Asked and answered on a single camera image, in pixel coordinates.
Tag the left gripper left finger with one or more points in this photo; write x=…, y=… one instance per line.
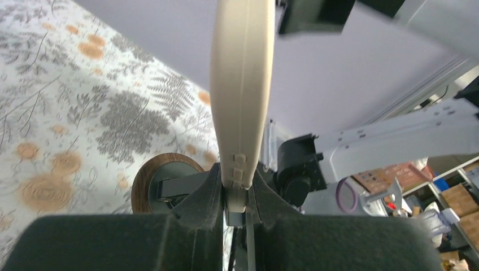
x=188, y=237

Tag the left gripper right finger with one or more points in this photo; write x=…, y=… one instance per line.
x=281, y=238

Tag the wooden base phone stand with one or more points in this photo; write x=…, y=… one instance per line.
x=164, y=181

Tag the phone with beige case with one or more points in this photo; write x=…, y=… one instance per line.
x=240, y=84

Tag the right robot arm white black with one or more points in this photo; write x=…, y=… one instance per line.
x=310, y=163

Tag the floral patterned table mat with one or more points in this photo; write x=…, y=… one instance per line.
x=82, y=109

